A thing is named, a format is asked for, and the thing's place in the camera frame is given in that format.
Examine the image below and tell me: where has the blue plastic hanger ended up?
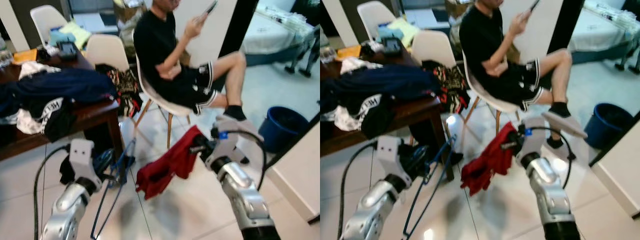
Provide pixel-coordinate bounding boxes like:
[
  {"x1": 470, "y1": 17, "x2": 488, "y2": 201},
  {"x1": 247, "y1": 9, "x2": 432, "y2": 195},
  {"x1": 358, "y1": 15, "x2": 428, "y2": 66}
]
[
  {"x1": 90, "y1": 139, "x2": 137, "y2": 240},
  {"x1": 402, "y1": 134, "x2": 458, "y2": 240}
]

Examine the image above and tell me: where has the brown wooden table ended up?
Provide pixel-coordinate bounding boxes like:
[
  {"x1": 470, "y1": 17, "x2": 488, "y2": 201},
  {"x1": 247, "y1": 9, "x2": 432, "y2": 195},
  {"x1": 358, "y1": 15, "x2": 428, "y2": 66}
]
[
  {"x1": 320, "y1": 45, "x2": 455, "y2": 182},
  {"x1": 0, "y1": 47, "x2": 126, "y2": 162}
]

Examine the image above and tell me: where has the black garment with white stripe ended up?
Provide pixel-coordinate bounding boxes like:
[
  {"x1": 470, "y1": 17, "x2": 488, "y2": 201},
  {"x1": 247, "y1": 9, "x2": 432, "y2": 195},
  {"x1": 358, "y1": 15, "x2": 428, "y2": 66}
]
[
  {"x1": 14, "y1": 96, "x2": 77, "y2": 143},
  {"x1": 345, "y1": 92, "x2": 396, "y2": 140}
]

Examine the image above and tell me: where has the black red patterned garment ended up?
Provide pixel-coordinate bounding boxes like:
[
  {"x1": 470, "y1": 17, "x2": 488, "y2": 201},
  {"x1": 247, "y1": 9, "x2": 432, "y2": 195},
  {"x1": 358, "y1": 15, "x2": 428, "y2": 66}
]
[
  {"x1": 422, "y1": 60, "x2": 471, "y2": 115},
  {"x1": 95, "y1": 64, "x2": 144, "y2": 119}
]

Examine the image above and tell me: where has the blue plastic bucket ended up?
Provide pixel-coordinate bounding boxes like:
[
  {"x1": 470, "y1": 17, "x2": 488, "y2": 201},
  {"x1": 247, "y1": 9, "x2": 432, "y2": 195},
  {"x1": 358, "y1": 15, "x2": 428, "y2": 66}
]
[
  {"x1": 258, "y1": 106, "x2": 311, "y2": 154},
  {"x1": 583, "y1": 102, "x2": 635, "y2": 150}
]

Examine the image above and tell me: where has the navy blue garment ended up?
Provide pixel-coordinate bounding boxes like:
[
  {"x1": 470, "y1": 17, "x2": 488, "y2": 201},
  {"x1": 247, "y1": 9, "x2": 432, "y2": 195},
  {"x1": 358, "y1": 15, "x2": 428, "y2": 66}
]
[
  {"x1": 0, "y1": 67, "x2": 119, "y2": 119},
  {"x1": 320, "y1": 64, "x2": 441, "y2": 108}
]

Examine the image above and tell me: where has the person in black clothes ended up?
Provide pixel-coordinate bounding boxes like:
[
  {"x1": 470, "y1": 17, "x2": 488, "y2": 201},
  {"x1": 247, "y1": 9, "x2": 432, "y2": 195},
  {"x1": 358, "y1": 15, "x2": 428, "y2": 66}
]
[
  {"x1": 133, "y1": 0, "x2": 264, "y2": 166},
  {"x1": 459, "y1": 0, "x2": 589, "y2": 162}
]

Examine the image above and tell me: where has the white cloth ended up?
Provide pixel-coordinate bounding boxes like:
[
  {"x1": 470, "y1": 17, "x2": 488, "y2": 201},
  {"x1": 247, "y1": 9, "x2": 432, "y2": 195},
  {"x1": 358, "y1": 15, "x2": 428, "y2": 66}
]
[
  {"x1": 340, "y1": 56, "x2": 383, "y2": 76},
  {"x1": 19, "y1": 61, "x2": 62, "y2": 81}
]

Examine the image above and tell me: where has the black box-shaped device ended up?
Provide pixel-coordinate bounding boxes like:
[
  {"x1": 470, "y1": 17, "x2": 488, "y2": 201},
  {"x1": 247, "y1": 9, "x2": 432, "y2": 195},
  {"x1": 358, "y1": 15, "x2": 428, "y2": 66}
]
[
  {"x1": 56, "y1": 41, "x2": 79, "y2": 62},
  {"x1": 382, "y1": 37, "x2": 403, "y2": 57}
]

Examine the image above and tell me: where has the orange flat packet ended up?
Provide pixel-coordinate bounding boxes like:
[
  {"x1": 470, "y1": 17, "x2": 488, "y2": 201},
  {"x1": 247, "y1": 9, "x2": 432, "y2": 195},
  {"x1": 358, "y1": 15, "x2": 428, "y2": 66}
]
[
  {"x1": 12, "y1": 48, "x2": 38, "y2": 65},
  {"x1": 336, "y1": 45, "x2": 362, "y2": 61}
]

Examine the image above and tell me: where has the teal cloth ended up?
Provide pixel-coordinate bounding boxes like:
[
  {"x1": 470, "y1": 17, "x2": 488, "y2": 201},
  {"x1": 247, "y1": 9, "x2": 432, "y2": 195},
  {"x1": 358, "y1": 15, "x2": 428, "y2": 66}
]
[
  {"x1": 376, "y1": 26, "x2": 403, "y2": 43},
  {"x1": 48, "y1": 29, "x2": 76, "y2": 47}
]

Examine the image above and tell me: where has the bed with white sheet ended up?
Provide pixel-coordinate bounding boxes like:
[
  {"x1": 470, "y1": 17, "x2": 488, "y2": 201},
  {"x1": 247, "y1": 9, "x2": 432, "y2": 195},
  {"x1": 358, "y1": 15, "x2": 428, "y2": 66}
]
[
  {"x1": 567, "y1": 0, "x2": 640, "y2": 65},
  {"x1": 240, "y1": 0, "x2": 321, "y2": 68}
]

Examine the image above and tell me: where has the yellow-green cloth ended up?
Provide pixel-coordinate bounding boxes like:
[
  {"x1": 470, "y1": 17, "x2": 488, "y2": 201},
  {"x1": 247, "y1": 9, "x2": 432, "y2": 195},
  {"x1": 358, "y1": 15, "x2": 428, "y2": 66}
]
[
  {"x1": 387, "y1": 17, "x2": 420, "y2": 48},
  {"x1": 61, "y1": 20, "x2": 92, "y2": 51}
]

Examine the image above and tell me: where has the standing humanoid robot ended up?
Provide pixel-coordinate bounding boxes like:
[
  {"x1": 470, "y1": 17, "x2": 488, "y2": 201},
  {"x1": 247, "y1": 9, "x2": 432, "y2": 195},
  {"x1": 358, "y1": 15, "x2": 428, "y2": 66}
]
[
  {"x1": 617, "y1": 47, "x2": 640, "y2": 76},
  {"x1": 285, "y1": 25, "x2": 321, "y2": 78}
]

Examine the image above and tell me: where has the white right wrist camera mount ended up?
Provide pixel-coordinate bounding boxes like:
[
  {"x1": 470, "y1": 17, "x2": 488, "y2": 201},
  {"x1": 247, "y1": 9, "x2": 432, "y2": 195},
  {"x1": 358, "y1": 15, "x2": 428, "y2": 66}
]
[
  {"x1": 202, "y1": 127, "x2": 242, "y2": 170},
  {"x1": 519, "y1": 117, "x2": 549, "y2": 157}
]

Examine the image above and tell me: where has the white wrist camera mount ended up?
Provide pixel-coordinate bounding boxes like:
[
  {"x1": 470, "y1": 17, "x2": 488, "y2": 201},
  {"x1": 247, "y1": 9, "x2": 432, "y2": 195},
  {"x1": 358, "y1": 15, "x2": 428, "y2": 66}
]
[
  {"x1": 68, "y1": 139, "x2": 104, "y2": 192},
  {"x1": 376, "y1": 136, "x2": 413, "y2": 188},
  {"x1": 202, "y1": 127, "x2": 242, "y2": 170},
  {"x1": 519, "y1": 117, "x2": 549, "y2": 157}
]

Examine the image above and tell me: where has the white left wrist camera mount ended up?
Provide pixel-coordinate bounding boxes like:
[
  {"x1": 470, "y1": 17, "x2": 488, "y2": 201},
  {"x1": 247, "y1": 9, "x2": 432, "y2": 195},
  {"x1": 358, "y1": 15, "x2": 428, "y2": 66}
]
[
  {"x1": 376, "y1": 136, "x2": 413, "y2": 188},
  {"x1": 68, "y1": 139, "x2": 104, "y2": 192}
]

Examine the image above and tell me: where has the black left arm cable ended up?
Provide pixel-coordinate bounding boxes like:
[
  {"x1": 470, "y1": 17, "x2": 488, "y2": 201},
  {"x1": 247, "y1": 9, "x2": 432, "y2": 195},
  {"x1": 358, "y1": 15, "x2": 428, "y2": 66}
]
[
  {"x1": 338, "y1": 141, "x2": 378, "y2": 240},
  {"x1": 33, "y1": 144, "x2": 71, "y2": 240}
]

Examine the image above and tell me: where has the black door frame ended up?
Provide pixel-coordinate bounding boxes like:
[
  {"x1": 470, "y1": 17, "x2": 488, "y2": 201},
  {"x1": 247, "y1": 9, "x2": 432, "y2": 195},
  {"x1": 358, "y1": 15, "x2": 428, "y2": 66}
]
[
  {"x1": 218, "y1": 0, "x2": 259, "y2": 60},
  {"x1": 546, "y1": 0, "x2": 585, "y2": 55}
]

